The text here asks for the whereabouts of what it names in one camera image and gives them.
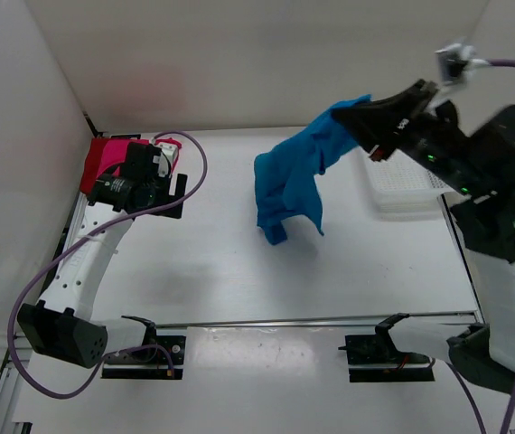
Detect aluminium frame rail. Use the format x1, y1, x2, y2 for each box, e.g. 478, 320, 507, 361
0, 130, 109, 434

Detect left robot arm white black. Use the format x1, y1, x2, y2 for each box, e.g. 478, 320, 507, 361
17, 138, 187, 368

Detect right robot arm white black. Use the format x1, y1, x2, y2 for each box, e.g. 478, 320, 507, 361
331, 42, 515, 395

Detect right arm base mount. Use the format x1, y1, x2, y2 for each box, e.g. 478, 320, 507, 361
338, 324, 435, 383

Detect dark red t-shirt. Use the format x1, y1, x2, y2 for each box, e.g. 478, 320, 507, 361
80, 137, 108, 194

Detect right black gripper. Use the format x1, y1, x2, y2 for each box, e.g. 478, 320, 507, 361
328, 78, 482, 193

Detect white plastic basket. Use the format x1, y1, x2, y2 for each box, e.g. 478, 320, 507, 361
359, 152, 452, 221

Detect blue t-shirt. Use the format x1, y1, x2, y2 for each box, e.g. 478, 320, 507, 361
254, 95, 370, 245

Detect pink t-shirt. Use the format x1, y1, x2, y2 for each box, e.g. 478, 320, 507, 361
97, 137, 183, 178

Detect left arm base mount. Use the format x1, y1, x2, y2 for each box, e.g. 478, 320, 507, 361
101, 328, 187, 381

